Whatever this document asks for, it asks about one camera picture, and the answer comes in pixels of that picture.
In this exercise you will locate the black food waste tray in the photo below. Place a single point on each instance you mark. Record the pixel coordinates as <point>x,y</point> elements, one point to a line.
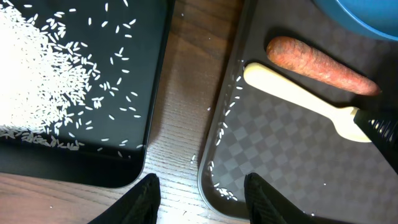
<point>124,42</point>

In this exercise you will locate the dark brown serving tray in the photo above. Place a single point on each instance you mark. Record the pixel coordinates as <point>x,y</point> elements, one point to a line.
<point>294,149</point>

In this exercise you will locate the orange carrot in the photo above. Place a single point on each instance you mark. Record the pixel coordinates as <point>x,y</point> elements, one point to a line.
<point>296,56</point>

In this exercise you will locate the yellow plastic spoon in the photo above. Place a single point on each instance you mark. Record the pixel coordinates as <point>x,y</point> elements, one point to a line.
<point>271,82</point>

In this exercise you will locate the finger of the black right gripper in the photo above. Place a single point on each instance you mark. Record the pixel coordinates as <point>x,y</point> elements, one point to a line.
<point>381,128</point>

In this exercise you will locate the white rice pile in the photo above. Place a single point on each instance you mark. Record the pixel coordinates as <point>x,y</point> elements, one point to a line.
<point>40,80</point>

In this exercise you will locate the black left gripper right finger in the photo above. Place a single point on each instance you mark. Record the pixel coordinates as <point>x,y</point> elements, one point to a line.
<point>266,205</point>

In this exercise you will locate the dark blue plate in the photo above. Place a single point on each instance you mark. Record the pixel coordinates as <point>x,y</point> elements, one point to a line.
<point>375,19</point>

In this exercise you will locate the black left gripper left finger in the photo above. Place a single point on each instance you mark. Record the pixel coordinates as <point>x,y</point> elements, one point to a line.
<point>139,205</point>

